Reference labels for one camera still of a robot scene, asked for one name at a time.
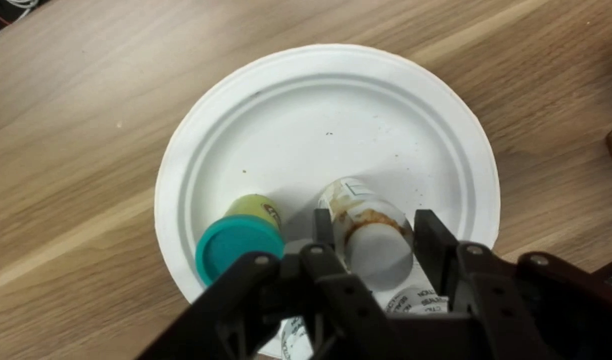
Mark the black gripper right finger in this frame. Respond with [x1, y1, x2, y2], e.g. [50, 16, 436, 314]
[413, 210, 612, 360]

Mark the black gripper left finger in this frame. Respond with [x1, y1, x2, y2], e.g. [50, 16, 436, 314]
[137, 209, 409, 360]

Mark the white pill bottle blue label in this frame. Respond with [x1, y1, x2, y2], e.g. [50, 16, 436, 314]
[278, 318, 313, 360]

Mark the small white pill bottle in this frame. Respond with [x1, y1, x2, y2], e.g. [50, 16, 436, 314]
[385, 264, 447, 316]

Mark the white pill bottle front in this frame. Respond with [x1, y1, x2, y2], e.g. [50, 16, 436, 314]
[317, 179, 413, 293]

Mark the white paper plate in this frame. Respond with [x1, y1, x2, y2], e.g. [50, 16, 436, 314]
[154, 44, 500, 300]

